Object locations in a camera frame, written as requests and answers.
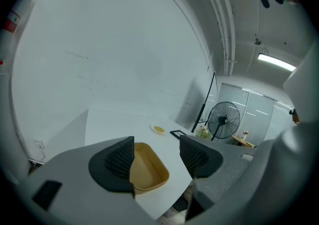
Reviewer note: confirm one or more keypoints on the frosted glass partition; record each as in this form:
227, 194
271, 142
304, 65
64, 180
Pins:
259, 114

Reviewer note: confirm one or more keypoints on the flower bouquet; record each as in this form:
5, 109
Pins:
202, 132

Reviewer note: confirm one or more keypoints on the red wall sign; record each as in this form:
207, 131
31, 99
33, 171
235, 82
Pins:
11, 23

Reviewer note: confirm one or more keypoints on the black stool base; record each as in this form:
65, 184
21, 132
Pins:
180, 204

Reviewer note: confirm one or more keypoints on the black-framed board on stand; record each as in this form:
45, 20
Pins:
210, 94

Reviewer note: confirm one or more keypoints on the person's white garment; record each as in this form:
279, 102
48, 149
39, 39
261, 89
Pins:
304, 87

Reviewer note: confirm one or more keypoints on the small wooden table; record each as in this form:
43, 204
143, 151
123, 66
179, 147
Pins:
243, 142

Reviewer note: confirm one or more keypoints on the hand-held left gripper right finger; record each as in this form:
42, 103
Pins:
197, 159

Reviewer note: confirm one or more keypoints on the white ceiling pipes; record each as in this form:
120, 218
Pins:
225, 32

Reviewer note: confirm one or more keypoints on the white plate with food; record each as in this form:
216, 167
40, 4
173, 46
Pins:
158, 129

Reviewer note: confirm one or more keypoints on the black standing fan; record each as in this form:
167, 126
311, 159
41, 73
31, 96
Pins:
224, 119

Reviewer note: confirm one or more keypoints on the small vase with flowers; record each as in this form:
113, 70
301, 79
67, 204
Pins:
245, 135

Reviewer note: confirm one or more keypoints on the ceiling tube light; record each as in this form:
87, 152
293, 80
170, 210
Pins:
276, 61

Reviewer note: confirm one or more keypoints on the ceiling smoke detector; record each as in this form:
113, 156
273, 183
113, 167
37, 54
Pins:
257, 42

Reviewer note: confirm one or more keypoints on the yellow rectangular container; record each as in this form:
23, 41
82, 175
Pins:
149, 169

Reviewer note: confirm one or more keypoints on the white wall socket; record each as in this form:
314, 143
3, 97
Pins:
39, 143

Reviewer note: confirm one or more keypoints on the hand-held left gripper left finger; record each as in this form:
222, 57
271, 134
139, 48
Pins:
74, 181

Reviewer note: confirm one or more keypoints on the black picture frame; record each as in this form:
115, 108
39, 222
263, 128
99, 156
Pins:
178, 133

